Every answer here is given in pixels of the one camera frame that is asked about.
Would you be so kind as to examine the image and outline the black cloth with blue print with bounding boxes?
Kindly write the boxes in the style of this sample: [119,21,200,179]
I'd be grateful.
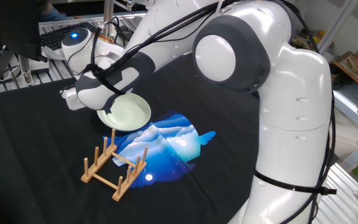
[0,52,262,224]

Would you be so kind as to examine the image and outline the black monitor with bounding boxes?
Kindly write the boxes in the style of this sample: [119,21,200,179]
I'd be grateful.
[0,0,48,62]

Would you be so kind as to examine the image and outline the wooden framed tray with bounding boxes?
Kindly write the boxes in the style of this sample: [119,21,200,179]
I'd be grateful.
[333,50,358,91]

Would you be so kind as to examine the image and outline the person in blue jeans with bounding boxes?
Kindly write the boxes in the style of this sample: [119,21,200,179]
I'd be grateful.
[37,0,68,22]

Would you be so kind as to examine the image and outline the black computer keyboard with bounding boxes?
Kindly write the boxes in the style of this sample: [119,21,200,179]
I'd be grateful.
[40,21,98,50]

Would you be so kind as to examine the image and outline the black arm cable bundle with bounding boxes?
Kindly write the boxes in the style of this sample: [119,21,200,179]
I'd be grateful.
[65,0,337,224]

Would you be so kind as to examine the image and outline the white paper sheet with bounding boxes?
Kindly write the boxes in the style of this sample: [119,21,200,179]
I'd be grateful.
[41,45,68,62]

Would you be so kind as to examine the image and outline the wooden peg dish rack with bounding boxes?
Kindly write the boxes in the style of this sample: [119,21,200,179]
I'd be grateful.
[80,128,149,202]

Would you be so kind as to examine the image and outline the grey metal shelf frame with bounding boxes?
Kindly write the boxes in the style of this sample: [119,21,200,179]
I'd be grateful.
[317,0,358,174]

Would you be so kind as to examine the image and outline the aluminium upright post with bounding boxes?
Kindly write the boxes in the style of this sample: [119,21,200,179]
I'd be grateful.
[102,0,115,27]

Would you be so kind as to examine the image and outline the aluminium bracket with white box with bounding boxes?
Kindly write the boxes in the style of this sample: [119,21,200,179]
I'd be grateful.
[19,55,50,86]

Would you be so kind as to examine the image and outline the pale green round plate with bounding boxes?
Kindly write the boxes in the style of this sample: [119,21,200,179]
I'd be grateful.
[96,92,152,132]

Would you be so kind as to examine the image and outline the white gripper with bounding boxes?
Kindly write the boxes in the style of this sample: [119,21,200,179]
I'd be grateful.
[61,88,88,111]

